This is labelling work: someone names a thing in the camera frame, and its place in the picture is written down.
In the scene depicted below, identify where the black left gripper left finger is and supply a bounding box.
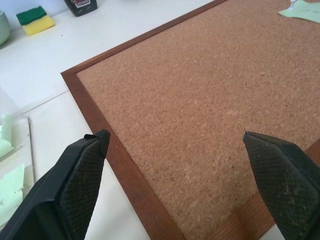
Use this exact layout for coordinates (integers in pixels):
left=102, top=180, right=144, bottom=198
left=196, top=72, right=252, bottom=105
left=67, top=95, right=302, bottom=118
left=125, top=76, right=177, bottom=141
left=0, top=128, right=111, bottom=240

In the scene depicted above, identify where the light green paper note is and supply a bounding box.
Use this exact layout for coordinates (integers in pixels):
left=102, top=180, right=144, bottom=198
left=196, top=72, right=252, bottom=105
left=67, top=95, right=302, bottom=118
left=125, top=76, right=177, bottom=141
left=278, top=0, right=320, bottom=24
left=0, top=113, right=14, bottom=158
left=0, top=163, right=26, bottom=226

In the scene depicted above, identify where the pale green cup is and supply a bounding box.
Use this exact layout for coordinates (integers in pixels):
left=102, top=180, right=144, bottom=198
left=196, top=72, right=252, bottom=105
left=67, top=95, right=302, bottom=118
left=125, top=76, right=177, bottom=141
left=0, top=9, right=12, bottom=47

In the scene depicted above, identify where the dark bottle with red label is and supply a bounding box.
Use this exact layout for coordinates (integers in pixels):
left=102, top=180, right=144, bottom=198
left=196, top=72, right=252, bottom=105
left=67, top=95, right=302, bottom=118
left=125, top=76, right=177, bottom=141
left=63, top=0, right=99, bottom=18

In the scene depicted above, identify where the green and yellow sponge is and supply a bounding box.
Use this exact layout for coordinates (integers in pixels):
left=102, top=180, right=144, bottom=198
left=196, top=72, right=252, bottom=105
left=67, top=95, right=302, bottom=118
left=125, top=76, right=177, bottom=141
left=15, top=6, right=56, bottom=37

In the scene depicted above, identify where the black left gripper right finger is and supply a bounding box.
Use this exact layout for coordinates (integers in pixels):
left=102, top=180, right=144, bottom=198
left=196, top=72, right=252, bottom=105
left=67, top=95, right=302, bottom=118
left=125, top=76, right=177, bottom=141
left=242, top=130, right=320, bottom=240

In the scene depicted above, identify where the wood-framed cork board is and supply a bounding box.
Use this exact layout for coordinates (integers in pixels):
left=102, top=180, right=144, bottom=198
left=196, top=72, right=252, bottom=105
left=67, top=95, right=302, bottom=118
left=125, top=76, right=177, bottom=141
left=60, top=0, right=320, bottom=240

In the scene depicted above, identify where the clear plastic box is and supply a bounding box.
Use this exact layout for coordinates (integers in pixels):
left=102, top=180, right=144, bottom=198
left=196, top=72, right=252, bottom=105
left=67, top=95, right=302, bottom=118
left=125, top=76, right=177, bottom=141
left=0, top=86, right=37, bottom=240

